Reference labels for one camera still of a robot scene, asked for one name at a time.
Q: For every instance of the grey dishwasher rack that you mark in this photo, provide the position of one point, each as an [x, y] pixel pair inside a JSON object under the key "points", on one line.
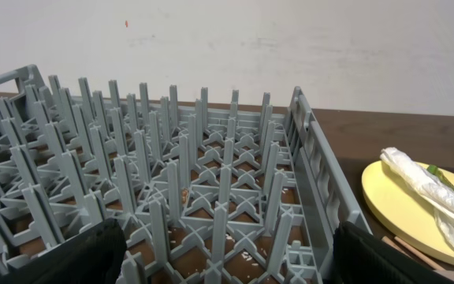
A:
{"points": [[203, 195]]}

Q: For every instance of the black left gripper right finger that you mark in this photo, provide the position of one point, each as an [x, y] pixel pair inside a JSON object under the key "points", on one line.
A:
{"points": [[359, 257]]}

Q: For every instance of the green snack wrapper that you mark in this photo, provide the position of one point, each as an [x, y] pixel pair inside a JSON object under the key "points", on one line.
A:
{"points": [[434, 170]]}

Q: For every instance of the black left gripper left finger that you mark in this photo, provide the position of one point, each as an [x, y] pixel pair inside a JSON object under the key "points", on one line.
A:
{"points": [[94, 256]]}

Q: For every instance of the yellow round plate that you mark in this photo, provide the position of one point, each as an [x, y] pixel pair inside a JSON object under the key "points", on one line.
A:
{"points": [[403, 212]]}

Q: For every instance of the brown serving tray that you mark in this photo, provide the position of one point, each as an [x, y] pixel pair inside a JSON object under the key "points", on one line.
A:
{"points": [[353, 170]]}

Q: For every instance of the white plastic wrapper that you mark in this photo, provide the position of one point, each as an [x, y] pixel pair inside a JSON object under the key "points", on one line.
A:
{"points": [[426, 185]]}

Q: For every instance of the wooden chopstick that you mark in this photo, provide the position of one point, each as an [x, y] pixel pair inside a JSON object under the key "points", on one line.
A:
{"points": [[419, 254], [391, 243]]}

